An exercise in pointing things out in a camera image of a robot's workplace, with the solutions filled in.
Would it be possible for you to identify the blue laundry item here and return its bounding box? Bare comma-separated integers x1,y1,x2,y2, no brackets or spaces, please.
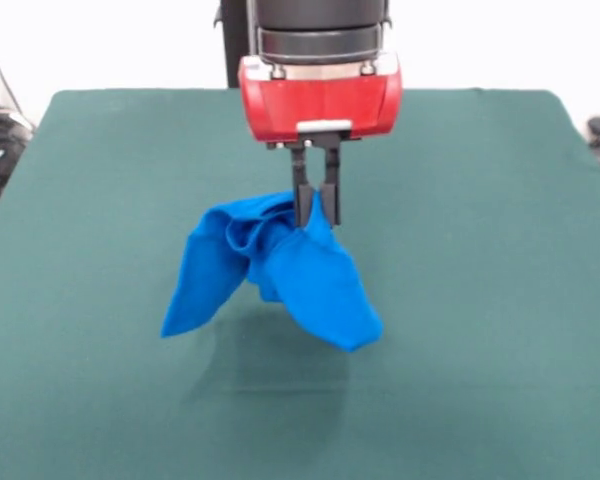
159,189,385,355

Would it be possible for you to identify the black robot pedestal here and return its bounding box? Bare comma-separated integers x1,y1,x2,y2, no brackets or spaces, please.
212,0,399,89

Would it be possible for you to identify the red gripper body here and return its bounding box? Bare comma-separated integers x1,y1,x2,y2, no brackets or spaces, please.
237,49,404,151

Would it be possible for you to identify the grey cable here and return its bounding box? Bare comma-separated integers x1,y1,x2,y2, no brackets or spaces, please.
0,42,36,134

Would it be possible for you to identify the dark green table cloth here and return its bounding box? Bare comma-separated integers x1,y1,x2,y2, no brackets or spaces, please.
0,87,600,480

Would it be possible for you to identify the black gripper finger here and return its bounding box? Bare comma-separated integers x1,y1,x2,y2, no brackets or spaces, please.
319,142,342,226
288,143,315,229

